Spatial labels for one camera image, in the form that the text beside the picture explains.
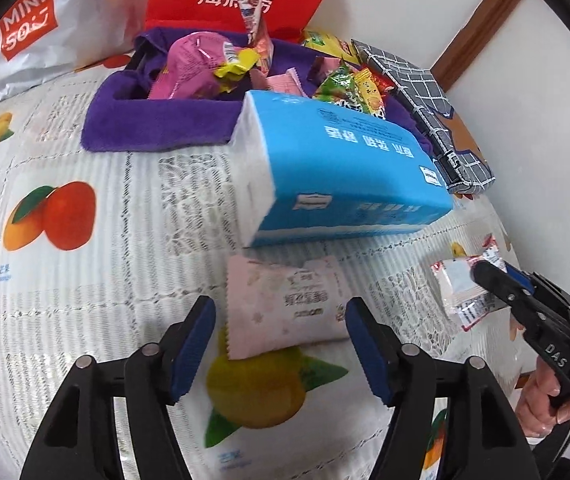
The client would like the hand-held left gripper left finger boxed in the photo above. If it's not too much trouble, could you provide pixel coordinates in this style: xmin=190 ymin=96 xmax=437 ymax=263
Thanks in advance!
xmin=20 ymin=295 xmax=217 ymax=480

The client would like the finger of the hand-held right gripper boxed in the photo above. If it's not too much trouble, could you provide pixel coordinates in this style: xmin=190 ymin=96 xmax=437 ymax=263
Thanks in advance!
xmin=470 ymin=260 xmax=530 ymax=322
xmin=502 ymin=262 xmax=540 ymax=297

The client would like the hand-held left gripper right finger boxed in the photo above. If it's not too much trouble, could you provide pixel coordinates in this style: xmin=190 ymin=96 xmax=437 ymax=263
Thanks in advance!
xmin=344 ymin=296 xmax=536 ymax=480

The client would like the red and white snack packet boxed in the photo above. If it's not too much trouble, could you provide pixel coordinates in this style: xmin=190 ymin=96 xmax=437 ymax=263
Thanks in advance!
xmin=430 ymin=234 xmax=513 ymax=333

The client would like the pale pink snack packet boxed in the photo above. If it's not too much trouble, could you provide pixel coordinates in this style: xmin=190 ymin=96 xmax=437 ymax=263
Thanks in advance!
xmin=217 ymin=255 xmax=353 ymax=361

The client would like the purple fabric basket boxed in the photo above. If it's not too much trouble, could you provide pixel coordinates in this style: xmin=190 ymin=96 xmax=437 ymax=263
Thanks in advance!
xmin=81 ymin=27 xmax=436 ymax=153

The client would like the green snack packet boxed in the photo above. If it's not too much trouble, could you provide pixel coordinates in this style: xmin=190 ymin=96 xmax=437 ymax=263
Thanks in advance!
xmin=313 ymin=62 xmax=366 ymax=108

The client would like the magenta snack bag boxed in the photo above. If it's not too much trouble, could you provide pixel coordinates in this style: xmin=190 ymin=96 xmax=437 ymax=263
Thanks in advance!
xmin=149 ymin=31 xmax=243 ymax=101

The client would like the pink lollipop packet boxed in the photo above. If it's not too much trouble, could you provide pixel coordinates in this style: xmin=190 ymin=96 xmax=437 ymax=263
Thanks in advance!
xmin=237 ymin=0 xmax=273 ymax=73

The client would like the person's right hand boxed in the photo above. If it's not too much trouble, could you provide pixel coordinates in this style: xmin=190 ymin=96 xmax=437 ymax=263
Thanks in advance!
xmin=515 ymin=360 xmax=570 ymax=443

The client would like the fruit print tablecloth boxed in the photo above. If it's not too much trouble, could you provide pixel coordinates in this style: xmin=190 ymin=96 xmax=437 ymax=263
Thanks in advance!
xmin=0 ymin=55 xmax=530 ymax=480

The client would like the blue tissue pack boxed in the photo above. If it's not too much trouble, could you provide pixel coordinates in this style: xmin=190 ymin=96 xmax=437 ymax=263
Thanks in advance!
xmin=230 ymin=90 xmax=454 ymax=248

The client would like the grey checked fabric box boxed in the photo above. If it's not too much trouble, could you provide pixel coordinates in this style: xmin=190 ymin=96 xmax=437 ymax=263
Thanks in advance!
xmin=350 ymin=38 xmax=496 ymax=195

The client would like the large yellow snack bag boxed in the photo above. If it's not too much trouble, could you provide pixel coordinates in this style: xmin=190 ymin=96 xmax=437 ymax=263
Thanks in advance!
xmin=299 ymin=29 xmax=360 ymax=66

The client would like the small yellow candy packet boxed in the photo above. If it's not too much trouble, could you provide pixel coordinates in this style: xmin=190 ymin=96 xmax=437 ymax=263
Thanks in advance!
xmin=215 ymin=47 xmax=262 ymax=93

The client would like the white plastic shopping bag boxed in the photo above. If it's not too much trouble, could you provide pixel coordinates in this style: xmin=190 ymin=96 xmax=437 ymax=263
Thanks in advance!
xmin=0 ymin=0 xmax=163 ymax=103

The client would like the red paper bag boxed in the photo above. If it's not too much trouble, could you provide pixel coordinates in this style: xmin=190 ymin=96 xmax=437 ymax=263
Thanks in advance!
xmin=144 ymin=0 xmax=348 ymax=43

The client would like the brown wooden door frame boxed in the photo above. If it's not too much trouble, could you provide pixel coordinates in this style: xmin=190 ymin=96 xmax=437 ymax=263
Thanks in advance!
xmin=427 ymin=0 xmax=530 ymax=92

